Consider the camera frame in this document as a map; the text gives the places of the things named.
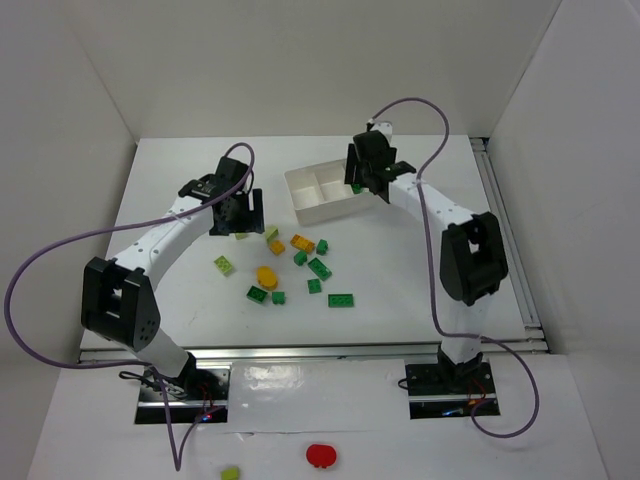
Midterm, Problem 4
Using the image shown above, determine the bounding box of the orange-yellow rectangular lego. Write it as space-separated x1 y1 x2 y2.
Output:
290 234 315 254

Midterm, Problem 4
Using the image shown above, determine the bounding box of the lime green rectangular lego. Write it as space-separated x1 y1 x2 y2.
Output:
214 255 234 276

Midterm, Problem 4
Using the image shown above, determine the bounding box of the dark green square lego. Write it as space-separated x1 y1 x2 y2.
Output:
307 279 322 294

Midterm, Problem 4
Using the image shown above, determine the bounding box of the aluminium rail front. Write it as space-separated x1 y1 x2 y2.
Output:
78 339 549 364

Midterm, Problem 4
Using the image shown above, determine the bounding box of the light green lego on ledge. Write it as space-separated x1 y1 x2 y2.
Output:
220 466 240 480

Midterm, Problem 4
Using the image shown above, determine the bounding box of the red round lego piece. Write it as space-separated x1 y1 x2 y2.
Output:
305 444 338 469

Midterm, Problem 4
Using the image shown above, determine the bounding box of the yellow oval lego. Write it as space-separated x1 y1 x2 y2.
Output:
256 266 278 291

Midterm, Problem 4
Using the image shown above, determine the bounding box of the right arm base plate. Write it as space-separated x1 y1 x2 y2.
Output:
397 362 500 420

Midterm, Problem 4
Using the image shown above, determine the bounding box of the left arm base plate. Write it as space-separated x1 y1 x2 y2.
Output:
132 365 231 425

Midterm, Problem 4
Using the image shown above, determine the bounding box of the light green curved lego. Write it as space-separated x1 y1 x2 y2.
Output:
264 225 279 244

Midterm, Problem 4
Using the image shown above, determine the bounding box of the white divided container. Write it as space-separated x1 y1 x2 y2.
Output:
284 159 375 226

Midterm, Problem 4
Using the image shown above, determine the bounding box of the small yellow square lego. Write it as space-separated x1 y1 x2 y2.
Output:
269 240 286 256

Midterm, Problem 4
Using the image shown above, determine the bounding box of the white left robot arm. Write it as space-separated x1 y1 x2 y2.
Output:
81 155 264 385

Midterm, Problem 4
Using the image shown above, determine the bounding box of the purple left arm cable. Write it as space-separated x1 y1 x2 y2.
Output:
3 143 257 472

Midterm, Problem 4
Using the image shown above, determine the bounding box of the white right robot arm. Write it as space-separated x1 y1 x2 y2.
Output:
285 124 508 391

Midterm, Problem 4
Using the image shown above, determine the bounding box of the aluminium rail right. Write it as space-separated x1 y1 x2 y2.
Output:
469 137 542 330

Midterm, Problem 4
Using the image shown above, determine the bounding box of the dark green long lego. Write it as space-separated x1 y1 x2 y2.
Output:
308 258 332 281

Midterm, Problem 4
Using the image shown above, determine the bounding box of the dark green rectangular lego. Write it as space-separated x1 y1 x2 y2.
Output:
246 285 269 305

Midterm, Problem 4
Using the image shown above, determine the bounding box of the aluminium rail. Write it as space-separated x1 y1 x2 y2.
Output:
469 137 542 330
78 339 549 364

